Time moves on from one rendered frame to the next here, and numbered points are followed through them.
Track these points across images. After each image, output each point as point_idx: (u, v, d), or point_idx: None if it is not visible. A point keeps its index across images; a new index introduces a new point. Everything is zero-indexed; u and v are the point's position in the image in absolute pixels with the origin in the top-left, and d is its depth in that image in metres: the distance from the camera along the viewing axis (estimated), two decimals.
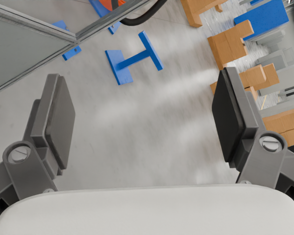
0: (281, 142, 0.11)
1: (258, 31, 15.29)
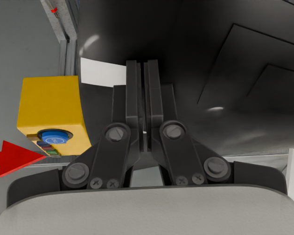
0: (180, 125, 0.12)
1: None
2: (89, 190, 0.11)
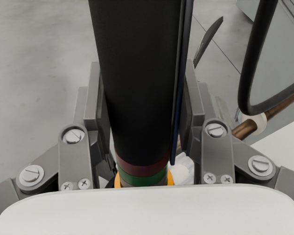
0: (224, 126, 0.12)
1: None
2: (48, 190, 0.11)
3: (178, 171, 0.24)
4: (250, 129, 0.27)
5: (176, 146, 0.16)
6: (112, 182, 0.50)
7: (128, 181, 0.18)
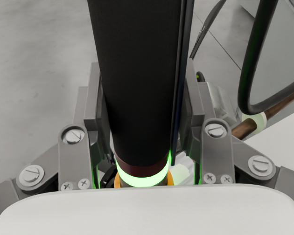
0: (224, 126, 0.12)
1: None
2: (48, 190, 0.11)
3: (178, 171, 0.24)
4: (250, 128, 0.27)
5: (176, 147, 0.16)
6: (109, 172, 0.47)
7: (128, 182, 0.18)
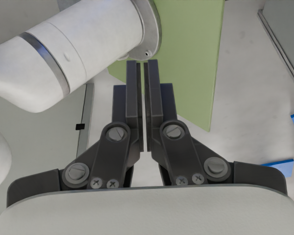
0: (180, 125, 0.12)
1: None
2: (89, 190, 0.11)
3: None
4: None
5: None
6: None
7: None
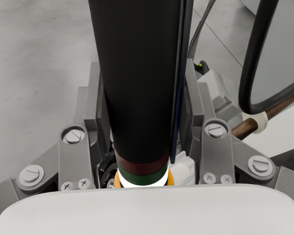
0: (224, 126, 0.12)
1: None
2: (48, 190, 0.11)
3: (178, 170, 0.24)
4: (251, 128, 0.27)
5: (176, 144, 0.16)
6: None
7: (127, 180, 0.17)
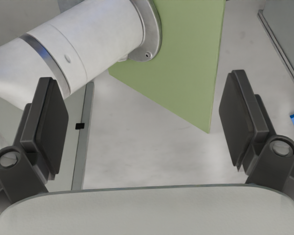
0: (292, 148, 0.11)
1: None
2: None
3: None
4: None
5: None
6: None
7: None
